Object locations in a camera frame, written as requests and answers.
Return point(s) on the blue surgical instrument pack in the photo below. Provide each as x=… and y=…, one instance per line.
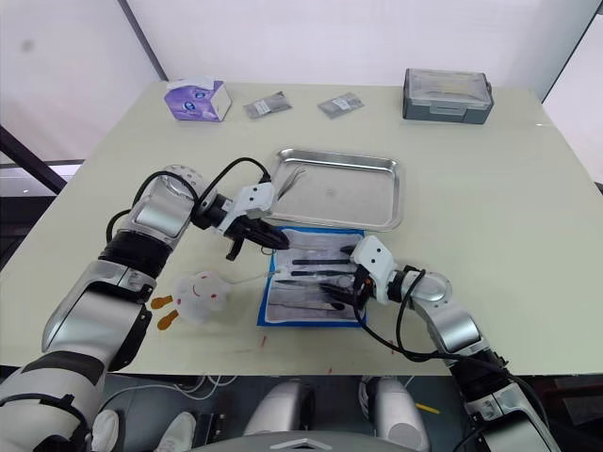
x=282, y=301

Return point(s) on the white chick toy orange feet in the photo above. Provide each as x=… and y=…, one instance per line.
x=200, y=296

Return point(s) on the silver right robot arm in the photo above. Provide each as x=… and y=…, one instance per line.
x=452, y=320

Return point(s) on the black slim surgical instrument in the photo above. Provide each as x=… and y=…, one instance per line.
x=315, y=272

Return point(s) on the stainless steel metal tray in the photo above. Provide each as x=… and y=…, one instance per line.
x=339, y=193

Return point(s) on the thin dark surgical probe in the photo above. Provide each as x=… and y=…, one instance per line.
x=297, y=282

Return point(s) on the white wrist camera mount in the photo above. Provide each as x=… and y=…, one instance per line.
x=252, y=198
x=374, y=256

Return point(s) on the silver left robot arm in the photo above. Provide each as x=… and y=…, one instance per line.
x=118, y=301

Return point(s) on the dark metal frame post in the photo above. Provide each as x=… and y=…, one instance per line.
x=143, y=40

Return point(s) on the silver rounded robot leg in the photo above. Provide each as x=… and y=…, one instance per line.
x=398, y=409
x=278, y=407

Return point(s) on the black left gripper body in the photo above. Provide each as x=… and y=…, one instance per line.
x=241, y=227

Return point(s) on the grey robot torso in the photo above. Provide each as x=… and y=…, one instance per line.
x=301, y=443

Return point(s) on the purple tissue box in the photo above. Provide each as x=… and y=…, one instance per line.
x=193, y=101

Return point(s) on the white plastic instrument with thread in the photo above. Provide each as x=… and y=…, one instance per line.
x=278, y=272

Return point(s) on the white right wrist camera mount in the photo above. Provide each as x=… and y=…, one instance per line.
x=374, y=256

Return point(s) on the silver metal tweezers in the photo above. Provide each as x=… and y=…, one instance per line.
x=292, y=182

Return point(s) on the yellow strip on floor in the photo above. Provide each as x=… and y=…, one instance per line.
x=428, y=408

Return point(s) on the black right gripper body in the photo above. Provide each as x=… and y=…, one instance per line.
x=363, y=287

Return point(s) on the grey plastic parts bag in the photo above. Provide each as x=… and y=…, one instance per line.
x=340, y=105
x=266, y=106

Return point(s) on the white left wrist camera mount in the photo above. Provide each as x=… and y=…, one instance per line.
x=252, y=198

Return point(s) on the grey toolbox with clear lid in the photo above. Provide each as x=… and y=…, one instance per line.
x=445, y=96

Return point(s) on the white shoe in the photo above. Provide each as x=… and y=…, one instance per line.
x=176, y=433
x=106, y=431

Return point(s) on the dark metal frame rail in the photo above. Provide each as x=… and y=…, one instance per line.
x=33, y=160

